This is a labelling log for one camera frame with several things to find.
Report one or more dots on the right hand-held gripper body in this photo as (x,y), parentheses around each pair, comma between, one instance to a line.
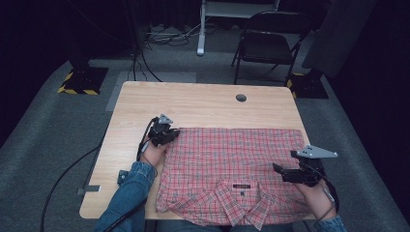
(309,167)

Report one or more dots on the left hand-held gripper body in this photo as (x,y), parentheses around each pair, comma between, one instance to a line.
(159,130)

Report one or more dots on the red plaid short-sleeved shirt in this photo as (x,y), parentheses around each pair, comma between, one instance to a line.
(235,170)

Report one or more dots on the person's left hand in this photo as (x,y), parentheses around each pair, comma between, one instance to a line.
(154,154)

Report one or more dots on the person's right hand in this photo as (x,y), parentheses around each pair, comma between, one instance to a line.
(314,199)

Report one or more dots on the grey table grommet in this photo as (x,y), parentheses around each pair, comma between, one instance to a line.
(241,97)

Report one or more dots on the black yellow-striped stand base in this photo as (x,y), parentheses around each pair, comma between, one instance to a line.
(84,80)
(307,85)

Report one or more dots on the person's denim-clad legs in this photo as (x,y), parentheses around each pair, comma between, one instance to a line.
(193,227)

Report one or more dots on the white metal stand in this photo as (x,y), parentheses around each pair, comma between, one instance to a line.
(201,32)

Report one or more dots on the black stand pole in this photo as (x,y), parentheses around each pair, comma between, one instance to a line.
(137,25)

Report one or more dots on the black folding chair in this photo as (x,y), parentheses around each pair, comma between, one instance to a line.
(267,45)

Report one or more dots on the dark grey panel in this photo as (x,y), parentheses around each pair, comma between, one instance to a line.
(338,35)

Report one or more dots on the grey table bracket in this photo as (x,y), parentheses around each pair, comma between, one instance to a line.
(89,189)

